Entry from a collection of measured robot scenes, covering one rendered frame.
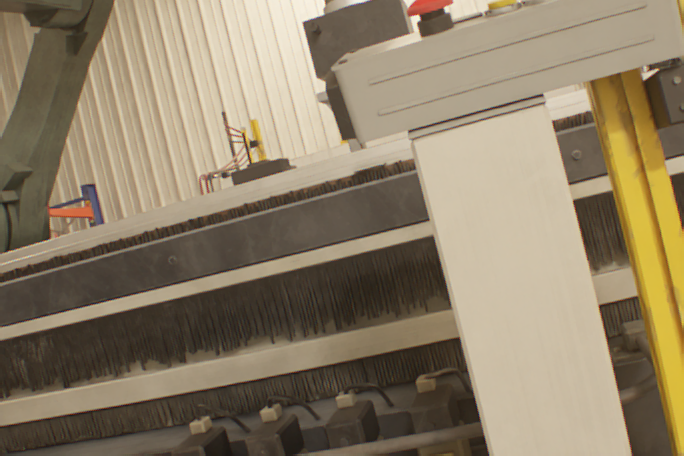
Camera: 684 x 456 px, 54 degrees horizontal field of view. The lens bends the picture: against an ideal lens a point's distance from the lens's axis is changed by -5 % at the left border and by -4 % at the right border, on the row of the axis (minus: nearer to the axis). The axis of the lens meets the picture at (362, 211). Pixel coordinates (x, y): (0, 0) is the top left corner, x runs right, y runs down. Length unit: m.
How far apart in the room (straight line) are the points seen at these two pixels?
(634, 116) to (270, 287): 0.61
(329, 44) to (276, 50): 7.49
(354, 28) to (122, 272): 0.72
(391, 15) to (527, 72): 0.96
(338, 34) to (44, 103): 1.23
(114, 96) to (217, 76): 1.54
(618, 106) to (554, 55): 0.10
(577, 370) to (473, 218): 0.15
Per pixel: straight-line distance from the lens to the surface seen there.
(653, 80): 0.63
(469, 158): 0.57
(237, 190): 1.24
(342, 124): 0.60
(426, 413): 0.83
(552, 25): 0.58
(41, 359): 1.29
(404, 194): 0.99
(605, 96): 0.65
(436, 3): 0.58
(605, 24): 0.58
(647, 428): 0.95
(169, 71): 9.58
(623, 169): 0.65
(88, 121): 10.16
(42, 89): 2.47
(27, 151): 2.51
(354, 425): 0.85
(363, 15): 1.53
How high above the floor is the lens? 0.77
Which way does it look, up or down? level
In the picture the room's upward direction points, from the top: 15 degrees counter-clockwise
